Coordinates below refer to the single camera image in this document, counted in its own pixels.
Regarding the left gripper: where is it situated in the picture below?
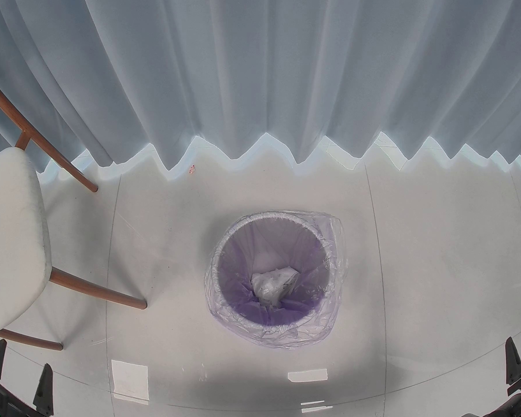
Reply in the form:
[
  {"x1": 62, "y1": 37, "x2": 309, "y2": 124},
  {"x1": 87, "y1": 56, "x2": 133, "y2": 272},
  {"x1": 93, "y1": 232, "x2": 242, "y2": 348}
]
[{"x1": 0, "y1": 339, "x2": 55, "y2": 417}]

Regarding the purple plastic bag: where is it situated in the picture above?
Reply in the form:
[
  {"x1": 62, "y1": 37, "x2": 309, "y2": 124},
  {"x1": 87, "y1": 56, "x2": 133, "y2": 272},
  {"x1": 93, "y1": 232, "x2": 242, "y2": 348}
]
[{"x1": 205, "y1": 209, "x2": 349, "y2": 350}]

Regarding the white paper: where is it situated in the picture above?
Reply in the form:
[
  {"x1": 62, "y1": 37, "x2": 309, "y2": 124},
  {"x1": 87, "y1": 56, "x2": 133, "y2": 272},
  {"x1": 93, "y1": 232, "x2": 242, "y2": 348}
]
[{"x1": 250, "y1": 266, "x2": 299, "y2": 308}]

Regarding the white trash bin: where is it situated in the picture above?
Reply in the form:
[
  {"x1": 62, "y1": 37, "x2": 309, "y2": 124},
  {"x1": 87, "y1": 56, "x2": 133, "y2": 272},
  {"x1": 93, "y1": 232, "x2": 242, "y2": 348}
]
[{"x1": 213, "y1": 212, "x2": 331, "y2": 325}]

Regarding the white cushioned wooden chair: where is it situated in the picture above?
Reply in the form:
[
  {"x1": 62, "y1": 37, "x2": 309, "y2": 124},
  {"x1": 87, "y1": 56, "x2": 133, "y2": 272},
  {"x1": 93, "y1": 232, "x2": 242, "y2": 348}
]
[{"x1": 0, "y1": 37, "x2": 148, "y2": 352}]

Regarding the pale blue curtain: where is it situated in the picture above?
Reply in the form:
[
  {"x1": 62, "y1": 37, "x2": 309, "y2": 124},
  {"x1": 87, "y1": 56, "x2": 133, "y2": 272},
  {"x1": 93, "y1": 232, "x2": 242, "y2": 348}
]
[{"x1": 0, "y1": 0, "x2": 521, "y2": 173}]

